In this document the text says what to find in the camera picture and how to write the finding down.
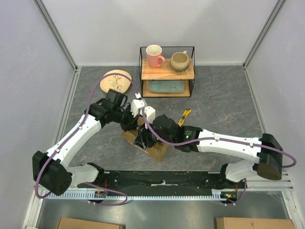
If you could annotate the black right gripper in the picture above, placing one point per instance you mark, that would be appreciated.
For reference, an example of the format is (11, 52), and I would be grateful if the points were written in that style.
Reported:
(143, 133)

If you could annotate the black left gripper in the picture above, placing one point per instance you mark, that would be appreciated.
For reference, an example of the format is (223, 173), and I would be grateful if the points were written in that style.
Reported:
(132, 123)

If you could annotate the brown cardboard express box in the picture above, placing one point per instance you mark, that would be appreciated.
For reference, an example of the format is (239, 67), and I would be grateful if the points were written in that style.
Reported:
(156, 152)

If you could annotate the yellow utility knife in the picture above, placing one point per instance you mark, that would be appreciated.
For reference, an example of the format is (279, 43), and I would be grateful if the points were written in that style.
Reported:
(184, 116)

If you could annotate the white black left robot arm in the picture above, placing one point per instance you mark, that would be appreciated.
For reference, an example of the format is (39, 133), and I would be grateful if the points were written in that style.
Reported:
(51, 169)

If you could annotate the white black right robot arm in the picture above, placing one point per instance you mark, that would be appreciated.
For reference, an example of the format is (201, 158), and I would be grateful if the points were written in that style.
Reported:
(259, 155)

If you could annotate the cardboard box bottom right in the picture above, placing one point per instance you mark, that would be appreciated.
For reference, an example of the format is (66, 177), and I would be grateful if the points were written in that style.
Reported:
(253, 223)

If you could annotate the cardboard box bottom left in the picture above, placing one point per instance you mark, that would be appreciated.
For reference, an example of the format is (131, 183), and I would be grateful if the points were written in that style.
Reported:
(70, 223)

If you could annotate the beige plate with bird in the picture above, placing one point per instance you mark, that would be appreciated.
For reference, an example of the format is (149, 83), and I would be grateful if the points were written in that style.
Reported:
(116, 82)

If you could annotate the teal rectangular ceramic tray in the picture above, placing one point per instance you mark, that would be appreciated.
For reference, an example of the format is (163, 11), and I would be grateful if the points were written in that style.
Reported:
(166, 86)

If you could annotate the pink ceramic mug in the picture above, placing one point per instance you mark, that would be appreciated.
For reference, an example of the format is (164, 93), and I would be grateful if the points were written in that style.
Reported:
(154, 56)

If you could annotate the beige stoneware mug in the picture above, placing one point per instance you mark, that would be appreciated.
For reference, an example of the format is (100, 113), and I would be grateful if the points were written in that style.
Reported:
(179, 62)

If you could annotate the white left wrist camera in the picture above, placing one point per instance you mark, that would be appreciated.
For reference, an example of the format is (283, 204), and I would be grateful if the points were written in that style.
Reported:
(137, 105)

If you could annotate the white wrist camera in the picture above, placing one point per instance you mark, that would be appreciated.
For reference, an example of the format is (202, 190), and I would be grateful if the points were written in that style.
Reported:
(149, 113)
(137, 105)

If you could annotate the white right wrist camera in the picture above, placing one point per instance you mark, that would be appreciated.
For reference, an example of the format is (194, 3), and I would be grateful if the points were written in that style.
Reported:
(149, 113)

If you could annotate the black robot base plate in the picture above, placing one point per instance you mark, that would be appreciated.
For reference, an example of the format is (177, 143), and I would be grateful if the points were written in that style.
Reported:
(164, 182)

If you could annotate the black wire wooden shelf rack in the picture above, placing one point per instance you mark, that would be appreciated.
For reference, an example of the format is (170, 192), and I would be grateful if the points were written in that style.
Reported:
(164, 73)

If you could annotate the grey slotted cable duct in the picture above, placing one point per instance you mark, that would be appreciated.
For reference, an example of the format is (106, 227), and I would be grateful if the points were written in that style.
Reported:
(94, 194)

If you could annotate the aluminium frame rail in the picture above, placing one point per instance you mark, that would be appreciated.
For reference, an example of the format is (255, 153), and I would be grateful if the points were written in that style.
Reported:
(55, 32)

